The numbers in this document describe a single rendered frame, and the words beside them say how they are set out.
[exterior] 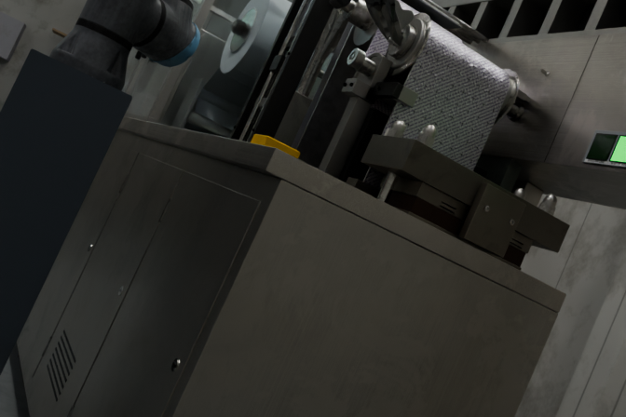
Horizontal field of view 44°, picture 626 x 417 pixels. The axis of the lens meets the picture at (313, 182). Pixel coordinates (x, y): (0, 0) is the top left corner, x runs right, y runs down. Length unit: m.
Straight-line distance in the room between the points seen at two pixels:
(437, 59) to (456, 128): 0.15
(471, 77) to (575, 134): 0.24
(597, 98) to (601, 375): 3.47
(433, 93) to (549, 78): 0.30
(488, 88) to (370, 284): 0.59
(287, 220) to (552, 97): 0.77
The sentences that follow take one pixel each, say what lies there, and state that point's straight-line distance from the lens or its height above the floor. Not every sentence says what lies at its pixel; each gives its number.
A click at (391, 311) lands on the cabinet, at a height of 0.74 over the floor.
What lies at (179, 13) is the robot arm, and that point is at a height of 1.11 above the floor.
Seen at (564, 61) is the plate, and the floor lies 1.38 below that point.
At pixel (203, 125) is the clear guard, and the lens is 2.50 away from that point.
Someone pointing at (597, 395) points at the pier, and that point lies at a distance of 4.98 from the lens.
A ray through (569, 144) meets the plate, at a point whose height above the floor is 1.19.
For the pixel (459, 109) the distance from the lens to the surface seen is 1.66.
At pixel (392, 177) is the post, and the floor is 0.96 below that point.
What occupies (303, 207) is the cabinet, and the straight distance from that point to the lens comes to 1.23.
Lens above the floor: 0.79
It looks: 4 degrees up
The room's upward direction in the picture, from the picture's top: 24 degrees clockwise
